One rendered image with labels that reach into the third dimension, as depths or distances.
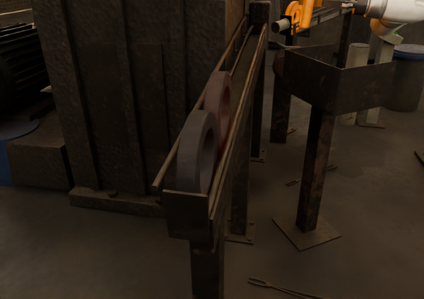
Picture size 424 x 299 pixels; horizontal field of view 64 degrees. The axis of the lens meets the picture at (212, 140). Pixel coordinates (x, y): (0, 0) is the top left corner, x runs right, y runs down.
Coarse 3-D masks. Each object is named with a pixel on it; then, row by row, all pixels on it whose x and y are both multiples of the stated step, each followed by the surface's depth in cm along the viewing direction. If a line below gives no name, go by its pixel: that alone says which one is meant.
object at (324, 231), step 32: (288, 64) 111; (320, 64) 97; (384, 64) 95; (320, 96) 99; (352, 96) 95; (384, 96) 101; (320, 128) 114; (320, 160) 120; (320, 192) 128; (288, 224) 140; (320, 224) 140
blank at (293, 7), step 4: (292, 4) 182; (296, 4) 182; (288, 8) 182; (292, 8) 181; (296, 8) 183; (300, 8) 186; (288, 12) 182; (292, 12) 182; (296, 12) 189; (300, 12) 188; (292, 16) 183; (296, 16) 191; (292, 20) 185; (296, 20) 190; (296, 28) 190
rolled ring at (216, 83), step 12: (216, 72) 72; (216, 84) 69; (228, 84) 76; (216, 96) 67; (228, 96) 80; (204, 108) 68; (216, 108) 67; (228, 108) 82; (216, 120) 67; (228, 120) 82; (228, 132) 83
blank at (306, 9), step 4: (304, 0) 120; (308, 0) 119; (312, 0) 118; (304, 4) 119; (308, 4) 119; (312, 4) 119; (304, 8) 120; (308, 8) 119; (312, 8) 119; (304, 12) 120; (308, 12) 120; (300, 16) 130; (304, 16) 121; (308, 16) 121; (300, 20) 126; (304, 20) 123; (308, 20) 122; (300, 24) 125; (304, 24) 125; (308, 24) 124
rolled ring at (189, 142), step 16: (192, 112) 58; (208, 112) 58; (192, 128) 54; (208, 128) 58; (192, 144) 53; (208, 144) 66; (192, 160) 52; (208, 160) 67; (176, 176) 53; (192, 176) 52; (208, 176) 66; (192, 192) 53; (208, 192) 64
